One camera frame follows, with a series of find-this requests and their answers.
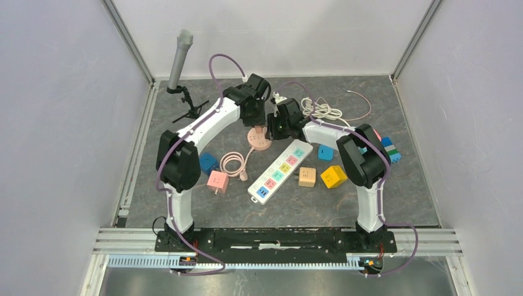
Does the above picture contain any pink round socket hub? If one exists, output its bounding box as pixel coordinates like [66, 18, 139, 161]
[247, 126, 272, 151]

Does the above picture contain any small blue plug adapter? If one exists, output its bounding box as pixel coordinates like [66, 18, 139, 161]
[317, 145, 334, 162]

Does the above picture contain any beige cube socket adapter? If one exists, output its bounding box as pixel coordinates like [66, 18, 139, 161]
[294, 167, 316, 187]

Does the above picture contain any yellow cube socket adapter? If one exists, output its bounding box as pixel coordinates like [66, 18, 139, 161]
[320, 165, 348, 189]

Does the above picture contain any white multicolour power strip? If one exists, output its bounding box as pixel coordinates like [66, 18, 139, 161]
[247, 139, 313, 205]

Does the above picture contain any blue cube socket adapter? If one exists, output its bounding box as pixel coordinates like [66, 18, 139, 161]
[199, 152, 220, 176]

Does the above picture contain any pink cube socket adapter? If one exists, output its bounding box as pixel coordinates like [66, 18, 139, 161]
[207, 170, 229, 194]

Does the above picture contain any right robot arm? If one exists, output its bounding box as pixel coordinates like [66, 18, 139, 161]
[266, 98, 390, 252]

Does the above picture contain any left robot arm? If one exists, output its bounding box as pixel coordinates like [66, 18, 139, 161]
[155, 74, 271, 252]

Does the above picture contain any grey microphone on stand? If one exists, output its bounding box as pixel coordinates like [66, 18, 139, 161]
[167, 29, 209, 123]

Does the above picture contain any blue green striped adapter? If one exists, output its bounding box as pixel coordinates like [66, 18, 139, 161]
[381, 137, 402, 163]

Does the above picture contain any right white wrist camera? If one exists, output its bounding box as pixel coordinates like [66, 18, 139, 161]
[271, 92, 287, 105]

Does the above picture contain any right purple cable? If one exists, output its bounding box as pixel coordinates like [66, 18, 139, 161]
[274, 81, 420, 278]

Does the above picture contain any white coiled cable bundle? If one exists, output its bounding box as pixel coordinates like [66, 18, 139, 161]
[301, 96, 352, 125]

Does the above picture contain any pink coiled cable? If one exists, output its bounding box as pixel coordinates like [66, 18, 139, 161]
[220, 147, 256, 182]

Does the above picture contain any thin pink cable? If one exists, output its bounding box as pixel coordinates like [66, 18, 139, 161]
[326, 90, 373, 123]

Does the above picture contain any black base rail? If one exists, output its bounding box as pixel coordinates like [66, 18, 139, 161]
[154, 226, 398, 266]

